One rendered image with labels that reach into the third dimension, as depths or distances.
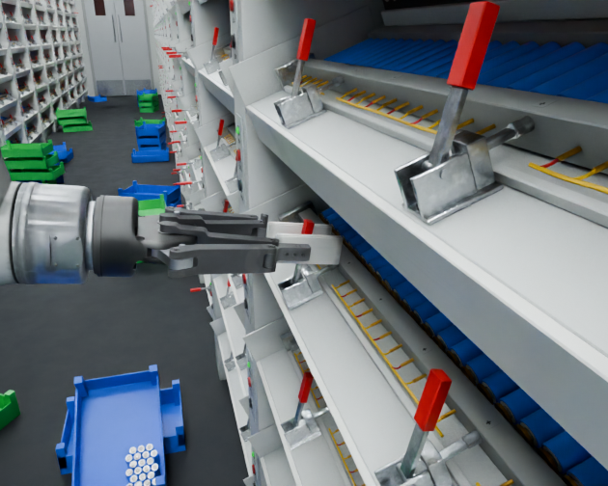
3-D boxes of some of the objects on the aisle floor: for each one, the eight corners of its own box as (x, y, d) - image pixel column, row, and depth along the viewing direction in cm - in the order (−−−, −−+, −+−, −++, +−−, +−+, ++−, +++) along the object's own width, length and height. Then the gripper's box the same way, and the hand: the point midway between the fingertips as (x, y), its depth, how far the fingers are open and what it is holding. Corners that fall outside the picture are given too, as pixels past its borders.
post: (220, 380, 162) (163, -391, 97) (216, 363, 170) (162, -357, 105) (282, 369, 167) (268, -370, 102) (276, 354, 175) (260, -339, 110)
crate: (168, 494, 122) (165, 483, 116) (75, 514, 117) (68, 503, 111) (159, 378, 140) (156, 364, 134) (79, 391, 135) (73, 376, 129)
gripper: (99, 242, 56) (308, 249, 63) (83, 313, 42) (355, 311, 49) (99, 175, 53) (317, 189, 61) (82, 226, 39) (370, 237, 46)
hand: (303, 242), depth 54 cm, fingers open, 3 cm apart
